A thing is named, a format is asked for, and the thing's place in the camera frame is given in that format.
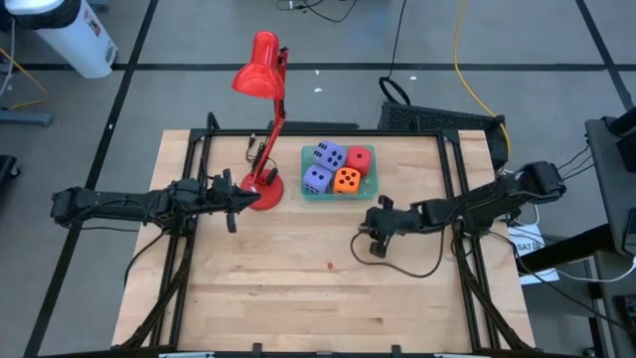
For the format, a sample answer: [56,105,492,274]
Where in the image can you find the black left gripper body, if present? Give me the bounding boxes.
[198,167,239,235]

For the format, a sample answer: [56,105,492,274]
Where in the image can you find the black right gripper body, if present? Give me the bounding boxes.
[369,194,429,260]

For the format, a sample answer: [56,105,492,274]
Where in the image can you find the large orange foam die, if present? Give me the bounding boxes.
[332,166,363,196]

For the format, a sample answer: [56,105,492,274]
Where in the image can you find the large red foam die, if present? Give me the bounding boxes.
[345,145,374,177]

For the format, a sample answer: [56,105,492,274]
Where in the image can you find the large purple foam die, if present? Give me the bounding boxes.
[301,164,335,197]
[312,139,348,173]

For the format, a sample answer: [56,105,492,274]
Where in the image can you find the teal translucent plastic bin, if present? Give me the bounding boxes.
[299,143,381,203]

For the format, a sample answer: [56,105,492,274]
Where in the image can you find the black perforated box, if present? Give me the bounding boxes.
[377,100,511,171]

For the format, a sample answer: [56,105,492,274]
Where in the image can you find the red desk lamp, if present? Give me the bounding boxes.
[231,30,290,212]

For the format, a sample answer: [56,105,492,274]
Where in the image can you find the white paper sheets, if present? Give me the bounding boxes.
[506,226,561,287]

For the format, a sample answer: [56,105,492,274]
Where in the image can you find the black side table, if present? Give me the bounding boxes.
[516,223,636,358]

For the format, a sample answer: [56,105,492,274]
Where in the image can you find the grey side desk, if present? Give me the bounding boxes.
[584,106,636,259]

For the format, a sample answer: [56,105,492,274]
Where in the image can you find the grey stand foot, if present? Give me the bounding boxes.
[0,108,54,127]

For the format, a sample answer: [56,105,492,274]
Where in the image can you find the white trash can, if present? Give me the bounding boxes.
[3,0,119,81]

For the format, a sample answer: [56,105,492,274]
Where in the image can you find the black lamp cord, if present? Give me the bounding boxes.
[244,132,279,186]

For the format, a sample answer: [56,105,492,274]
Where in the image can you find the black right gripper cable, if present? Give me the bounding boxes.
[349,226,447,279]

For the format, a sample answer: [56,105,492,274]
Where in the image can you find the black metal table frame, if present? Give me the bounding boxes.
[118,111,536,358]

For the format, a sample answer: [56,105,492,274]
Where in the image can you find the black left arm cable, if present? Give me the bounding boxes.
[122,226,173,288]

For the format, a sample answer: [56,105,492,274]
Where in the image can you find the thick yellow cable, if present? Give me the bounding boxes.
[451,0,513,159]

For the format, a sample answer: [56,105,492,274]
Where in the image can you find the black hanging cable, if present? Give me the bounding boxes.
[378,0,414,106]

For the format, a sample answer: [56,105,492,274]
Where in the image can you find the black floor cable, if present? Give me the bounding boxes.
[275,0,360,24]

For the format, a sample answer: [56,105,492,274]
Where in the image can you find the white cable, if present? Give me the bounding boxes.
[556,256,636,284]

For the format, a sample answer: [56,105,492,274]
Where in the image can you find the thin yellow cable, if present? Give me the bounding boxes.
[0,47,50,111]

